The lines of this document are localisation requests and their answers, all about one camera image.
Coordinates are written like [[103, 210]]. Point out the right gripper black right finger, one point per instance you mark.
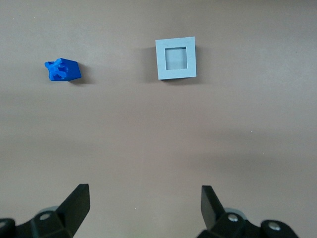
[[213, 215]]

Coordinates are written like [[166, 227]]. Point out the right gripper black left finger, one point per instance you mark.
[[71, 210]]

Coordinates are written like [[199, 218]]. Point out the blue plastic insert part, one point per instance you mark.
[[70, 70]]

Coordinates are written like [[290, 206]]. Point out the gray square base block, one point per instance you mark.
[[175, 74]]

